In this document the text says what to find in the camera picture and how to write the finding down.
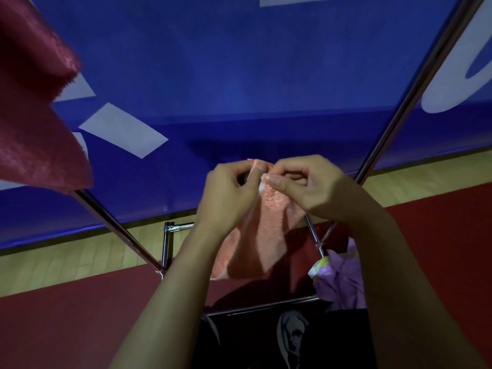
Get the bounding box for person's left hand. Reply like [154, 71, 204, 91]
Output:
[195, 159, 268, 243]

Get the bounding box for person's right hand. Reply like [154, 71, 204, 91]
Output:
[263, 154, 383, 228]

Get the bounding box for orange patterned towel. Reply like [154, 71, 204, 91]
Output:
[210, 158, 309, 281]

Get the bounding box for yellow white cloth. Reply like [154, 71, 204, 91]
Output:
[307, 256, 332, 279]

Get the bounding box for purple towel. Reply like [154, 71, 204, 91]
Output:
[313, 237, 368, 313]

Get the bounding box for metal drying rack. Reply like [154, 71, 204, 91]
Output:
[72, 0, 489, 318]

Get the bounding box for pink towel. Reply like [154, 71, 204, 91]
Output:
[0, 0, 94, 195]

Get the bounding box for person's right forearm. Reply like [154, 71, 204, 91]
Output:
[347, 207, 489, 369]

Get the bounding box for person's left forearm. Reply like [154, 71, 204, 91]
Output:
[109, 226, 231, 369]

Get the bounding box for person's left grey shoe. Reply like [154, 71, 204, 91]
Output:
[202, 314, 221, 345]

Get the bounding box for person's grey shoe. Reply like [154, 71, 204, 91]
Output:
[276, 310, 310, 369]
[202, 314, 221, 345]

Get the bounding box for person's right grey shoe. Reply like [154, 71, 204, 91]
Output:
[276, 310, 310, 369]

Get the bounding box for person's black trousers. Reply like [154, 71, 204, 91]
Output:
[190, 301, 379, 369]

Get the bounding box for blue banner with white print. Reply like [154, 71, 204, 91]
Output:
[0, 0, 492, 251]

